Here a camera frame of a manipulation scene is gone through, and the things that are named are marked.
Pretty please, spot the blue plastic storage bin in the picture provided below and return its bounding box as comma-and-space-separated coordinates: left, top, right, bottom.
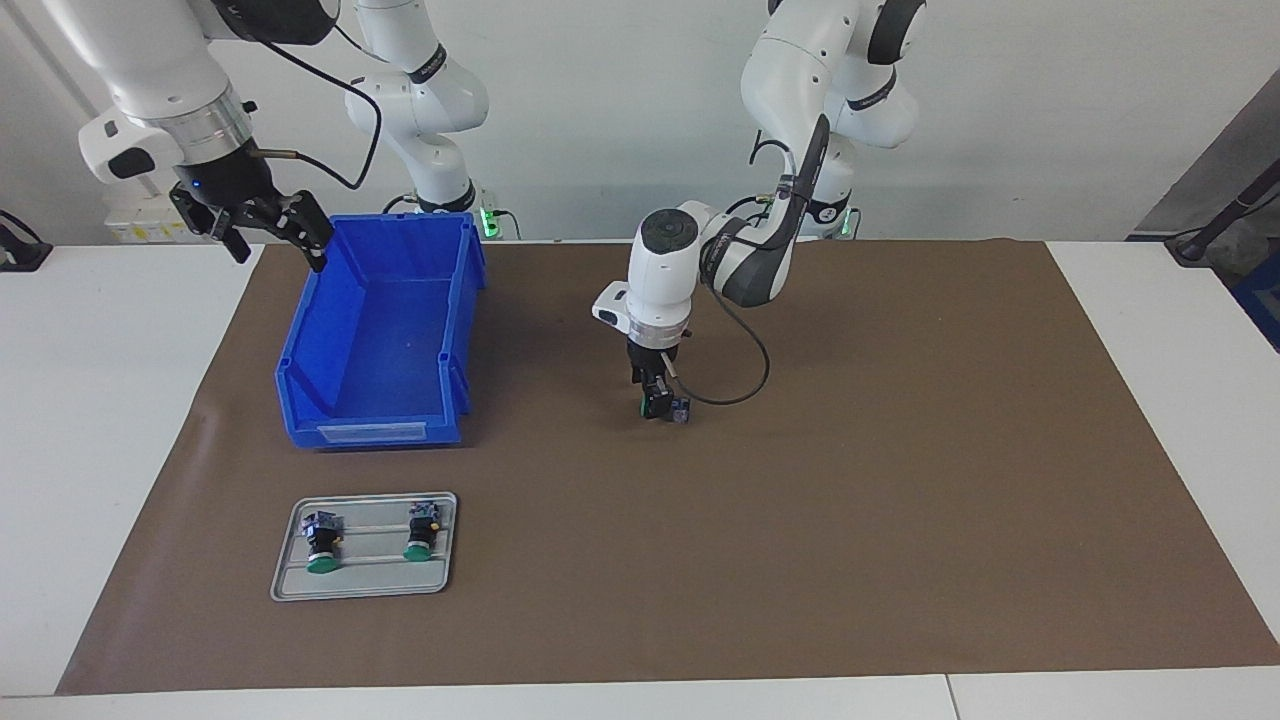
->
275, 213, 488, 451

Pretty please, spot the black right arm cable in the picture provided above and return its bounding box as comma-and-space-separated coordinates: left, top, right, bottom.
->
215, 0, 384, 191

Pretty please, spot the brown table mat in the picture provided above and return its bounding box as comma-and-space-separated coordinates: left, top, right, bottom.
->
55, 238, 1280, 696

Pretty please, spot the black clamp stand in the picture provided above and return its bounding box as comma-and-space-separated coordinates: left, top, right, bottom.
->
0, 210, 53, 273

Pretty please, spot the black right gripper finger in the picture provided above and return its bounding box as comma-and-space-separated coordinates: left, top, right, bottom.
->
170, 185, 251, 266
250, 190, 336, 273

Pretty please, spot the blue crate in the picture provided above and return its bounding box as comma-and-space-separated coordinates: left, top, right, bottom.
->
1232, 250, 1280, 353

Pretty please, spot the silver metal tray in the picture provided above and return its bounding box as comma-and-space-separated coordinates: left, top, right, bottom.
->
270, 491, 459, 602

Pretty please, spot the black pole stand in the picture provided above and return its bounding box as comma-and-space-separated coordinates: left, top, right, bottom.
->
1165, 160, 1280, 266

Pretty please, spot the white power strip box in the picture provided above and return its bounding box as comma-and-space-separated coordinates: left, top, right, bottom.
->
105, 195, 191, 244

